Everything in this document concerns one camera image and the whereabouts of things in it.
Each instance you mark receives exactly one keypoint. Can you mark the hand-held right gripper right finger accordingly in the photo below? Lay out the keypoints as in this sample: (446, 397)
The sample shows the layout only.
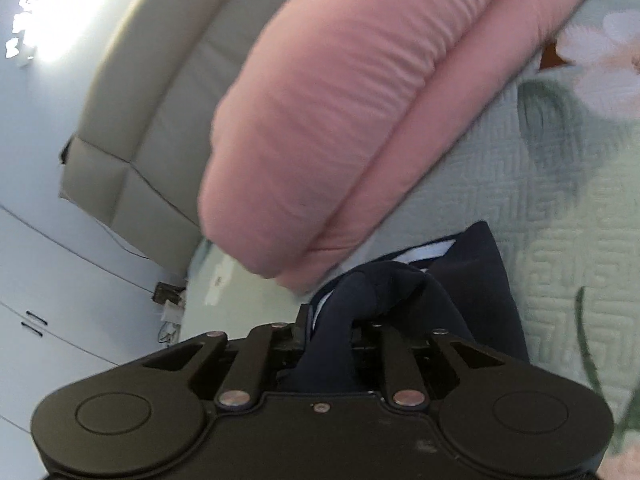
(385, 345)

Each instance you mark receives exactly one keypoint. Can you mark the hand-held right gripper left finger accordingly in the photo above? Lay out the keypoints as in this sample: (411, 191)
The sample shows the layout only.
(280, 342)

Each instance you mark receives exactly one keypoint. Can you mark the navy hoodie with white stripes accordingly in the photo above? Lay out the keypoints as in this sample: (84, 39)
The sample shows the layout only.
(475, 280)

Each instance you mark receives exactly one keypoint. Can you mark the power strip with plugs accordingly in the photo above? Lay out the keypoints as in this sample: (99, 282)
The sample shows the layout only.
(169, 294)

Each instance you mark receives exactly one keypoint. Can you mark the white cabinet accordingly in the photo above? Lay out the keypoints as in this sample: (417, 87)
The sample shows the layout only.
(75, 310)

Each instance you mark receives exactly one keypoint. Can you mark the floral quilted bedspread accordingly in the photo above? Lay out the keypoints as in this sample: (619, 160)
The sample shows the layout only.
(550, 210)

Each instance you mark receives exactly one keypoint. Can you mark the pink folded duvet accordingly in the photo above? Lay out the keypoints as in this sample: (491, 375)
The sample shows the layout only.
(350, 110)

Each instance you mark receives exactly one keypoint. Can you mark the beige padded headboard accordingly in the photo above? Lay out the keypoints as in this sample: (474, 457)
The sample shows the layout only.
(165, 110)

